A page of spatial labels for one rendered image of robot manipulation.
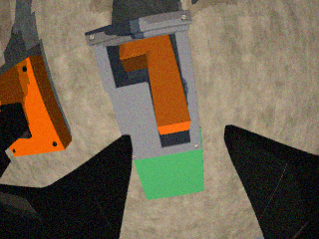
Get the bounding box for orange l-shaped part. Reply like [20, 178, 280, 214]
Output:
[119, 35, 191, 135]

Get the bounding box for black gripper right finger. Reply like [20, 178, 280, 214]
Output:
[224, 124, 319, 239]

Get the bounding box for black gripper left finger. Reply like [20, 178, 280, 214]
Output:
[0, 135, 133, 239]

